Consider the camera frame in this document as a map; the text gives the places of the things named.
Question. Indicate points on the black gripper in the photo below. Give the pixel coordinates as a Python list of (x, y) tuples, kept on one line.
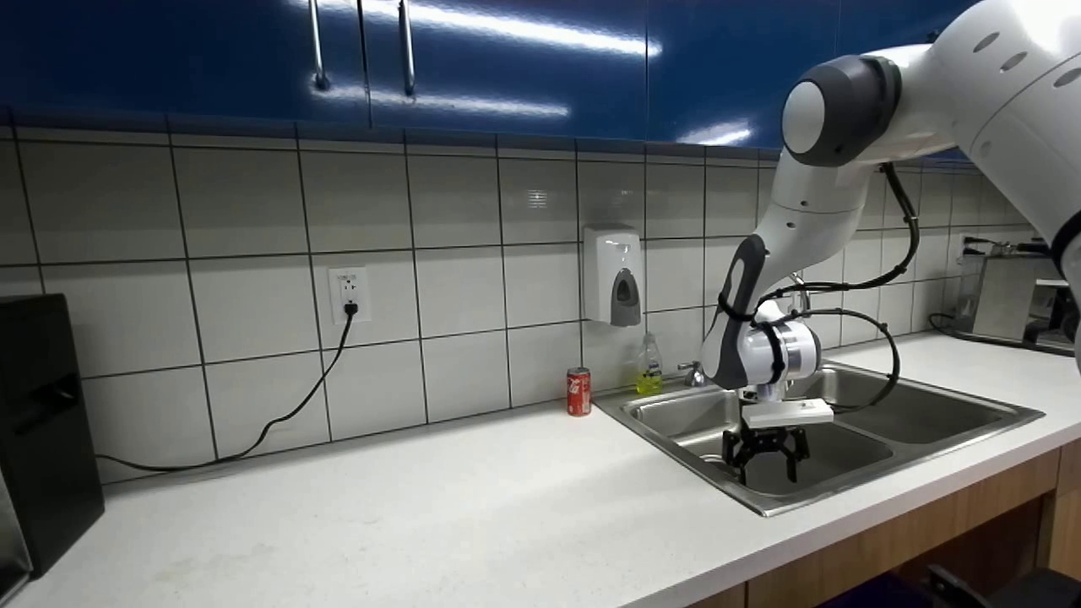
[(763, 437)]

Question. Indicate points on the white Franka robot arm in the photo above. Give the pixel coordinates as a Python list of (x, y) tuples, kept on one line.
[(990, 78)]

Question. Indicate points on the stainless steel double sink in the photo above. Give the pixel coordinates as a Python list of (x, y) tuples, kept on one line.
[(900, 417)]

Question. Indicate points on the wooden base cabinet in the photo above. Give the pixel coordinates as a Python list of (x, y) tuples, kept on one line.
[(900, 528)]

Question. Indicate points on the red soda can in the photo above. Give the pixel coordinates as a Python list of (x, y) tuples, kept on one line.
[(579, 392)]

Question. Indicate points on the blue cabinet door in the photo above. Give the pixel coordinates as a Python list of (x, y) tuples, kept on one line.
[(171, 55), (508, 67)]

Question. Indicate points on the black coffee machine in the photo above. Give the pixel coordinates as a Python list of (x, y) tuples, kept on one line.
[(46, 439)]

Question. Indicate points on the white wall soap dispenser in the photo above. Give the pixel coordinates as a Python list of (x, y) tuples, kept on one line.
[(613, 277)]

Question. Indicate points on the white wall outlet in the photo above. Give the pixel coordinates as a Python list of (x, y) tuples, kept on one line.
[(349, 292)]

